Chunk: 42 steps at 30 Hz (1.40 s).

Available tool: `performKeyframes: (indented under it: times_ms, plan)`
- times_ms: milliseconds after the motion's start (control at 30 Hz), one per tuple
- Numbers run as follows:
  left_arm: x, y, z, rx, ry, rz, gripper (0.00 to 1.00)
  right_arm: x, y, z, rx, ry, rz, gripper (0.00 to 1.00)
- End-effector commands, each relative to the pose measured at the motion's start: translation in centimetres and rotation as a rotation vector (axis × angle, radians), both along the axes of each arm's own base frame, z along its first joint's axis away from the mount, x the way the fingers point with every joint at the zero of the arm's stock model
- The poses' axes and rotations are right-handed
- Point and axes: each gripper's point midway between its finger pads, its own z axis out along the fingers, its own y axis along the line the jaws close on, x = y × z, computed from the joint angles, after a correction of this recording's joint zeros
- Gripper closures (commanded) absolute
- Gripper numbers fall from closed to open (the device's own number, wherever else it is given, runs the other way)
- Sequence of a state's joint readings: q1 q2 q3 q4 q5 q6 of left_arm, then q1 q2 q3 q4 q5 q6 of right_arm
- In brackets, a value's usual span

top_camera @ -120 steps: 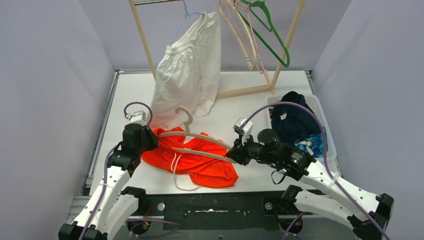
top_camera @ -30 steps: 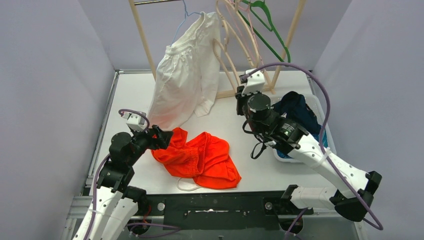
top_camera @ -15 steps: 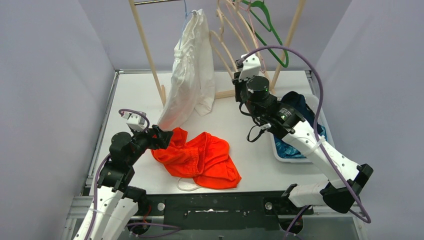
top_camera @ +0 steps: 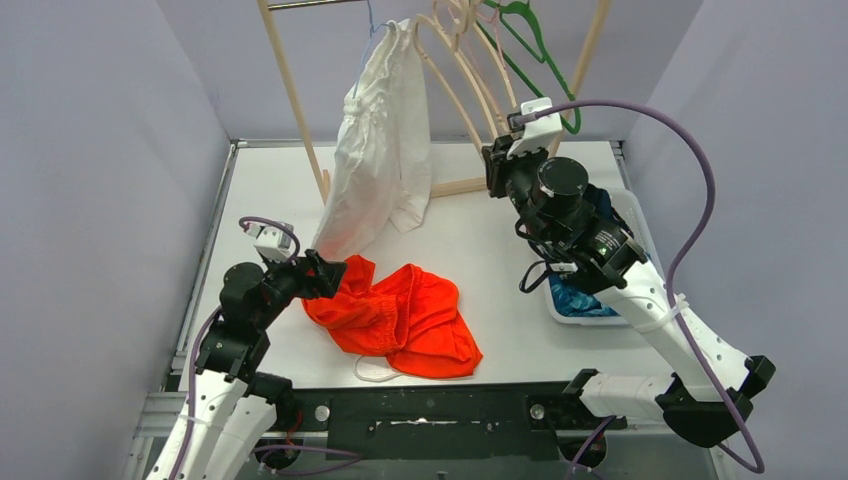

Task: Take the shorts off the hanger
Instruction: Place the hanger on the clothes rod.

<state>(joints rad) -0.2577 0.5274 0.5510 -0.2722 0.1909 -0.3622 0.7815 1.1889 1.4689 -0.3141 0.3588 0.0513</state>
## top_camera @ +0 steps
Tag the orange shorts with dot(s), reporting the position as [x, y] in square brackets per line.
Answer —
[411, 318]

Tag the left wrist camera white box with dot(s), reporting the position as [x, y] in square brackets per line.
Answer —
[272, 244]

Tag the wooden hanger of navy shorts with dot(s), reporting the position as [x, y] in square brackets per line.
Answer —
[475, 56]

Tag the clear plastic basket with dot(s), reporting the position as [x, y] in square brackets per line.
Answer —
[627, 205]

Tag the pink hanger of blue shorts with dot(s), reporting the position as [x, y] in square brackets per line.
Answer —
[486, 28]

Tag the navy blue shorts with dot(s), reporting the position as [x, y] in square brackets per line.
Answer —
[601, 200]

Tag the wooden clothes rack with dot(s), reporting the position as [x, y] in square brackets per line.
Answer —
[322, 176]

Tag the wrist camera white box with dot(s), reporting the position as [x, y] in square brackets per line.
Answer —
[531, 135]
[272, 244]

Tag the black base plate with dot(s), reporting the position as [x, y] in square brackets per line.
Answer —
[540, 421]

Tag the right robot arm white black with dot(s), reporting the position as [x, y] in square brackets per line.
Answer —
[709, 393]

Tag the wooden hanger of orange shorts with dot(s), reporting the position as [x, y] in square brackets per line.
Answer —
[471, 110]

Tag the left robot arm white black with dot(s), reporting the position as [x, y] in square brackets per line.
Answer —
[230, 402]

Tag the blue patterned shorts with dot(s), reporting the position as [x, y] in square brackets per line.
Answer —
[568, 301]

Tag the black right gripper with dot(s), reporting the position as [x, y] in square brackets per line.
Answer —
[500, 163]

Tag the green hanger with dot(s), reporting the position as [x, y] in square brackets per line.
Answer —
[537, 48]

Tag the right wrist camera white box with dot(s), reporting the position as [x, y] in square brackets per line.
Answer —
[531, 135]

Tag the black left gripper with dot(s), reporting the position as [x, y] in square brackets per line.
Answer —
[323, 273]

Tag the white shorts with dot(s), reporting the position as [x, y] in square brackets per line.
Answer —
[382, 171]

